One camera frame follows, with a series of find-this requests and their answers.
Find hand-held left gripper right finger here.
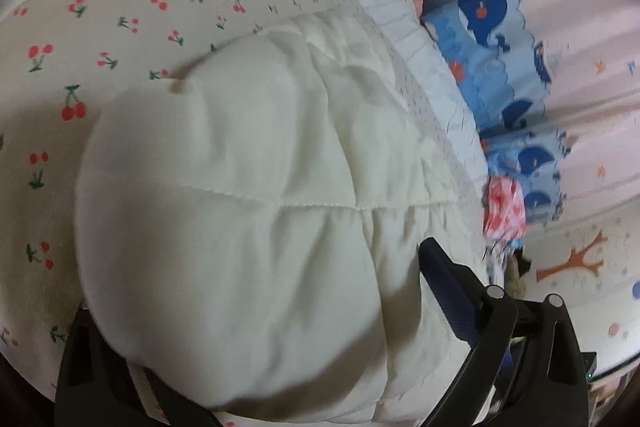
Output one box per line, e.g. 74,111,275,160
419,237,588,427

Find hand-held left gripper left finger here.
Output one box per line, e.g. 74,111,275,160
54,307,221,427

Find pink floral cloth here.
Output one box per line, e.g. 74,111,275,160
482,174,528,244

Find white quilted blanket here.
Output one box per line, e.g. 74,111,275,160
74,9,488,427

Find dark cloth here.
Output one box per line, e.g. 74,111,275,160
510,247,534,277

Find brown plush cloth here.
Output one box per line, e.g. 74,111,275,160
504,269,528,304

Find cherry print bedsheet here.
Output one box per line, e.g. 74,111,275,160
0,0,483,427

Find orange tree wall decal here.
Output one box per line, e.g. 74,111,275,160
535,229,608,283

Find whale print curtain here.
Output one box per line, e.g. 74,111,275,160
414,0,640,228

